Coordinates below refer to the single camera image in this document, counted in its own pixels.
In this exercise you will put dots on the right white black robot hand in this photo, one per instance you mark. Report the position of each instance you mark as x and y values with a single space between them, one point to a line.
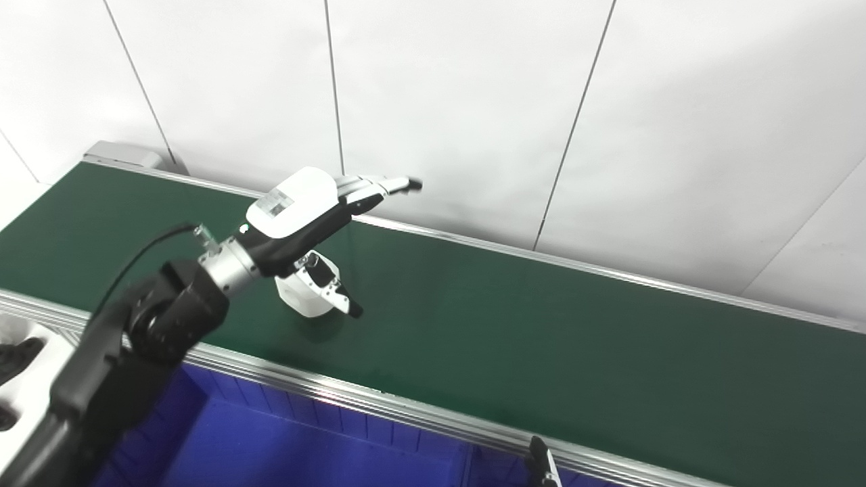
543 467

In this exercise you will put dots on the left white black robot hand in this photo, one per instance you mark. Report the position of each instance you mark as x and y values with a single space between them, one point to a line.
291 203

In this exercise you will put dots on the white plastic housing part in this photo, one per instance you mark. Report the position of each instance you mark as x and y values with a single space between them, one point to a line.
299 299

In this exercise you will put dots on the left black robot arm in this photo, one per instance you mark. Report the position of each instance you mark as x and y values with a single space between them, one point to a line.
135 345

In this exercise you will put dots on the blue plastic bin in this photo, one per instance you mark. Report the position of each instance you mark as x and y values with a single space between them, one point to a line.
500 473
270 446

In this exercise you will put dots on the green conveyor belt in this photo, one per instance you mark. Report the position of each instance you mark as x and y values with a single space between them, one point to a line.
541 338

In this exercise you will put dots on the grey conveyor end cover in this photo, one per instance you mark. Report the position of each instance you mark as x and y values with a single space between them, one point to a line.
125 155

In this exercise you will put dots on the black bracket part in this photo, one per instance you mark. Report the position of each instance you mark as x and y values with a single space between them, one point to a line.
7 419
19 355

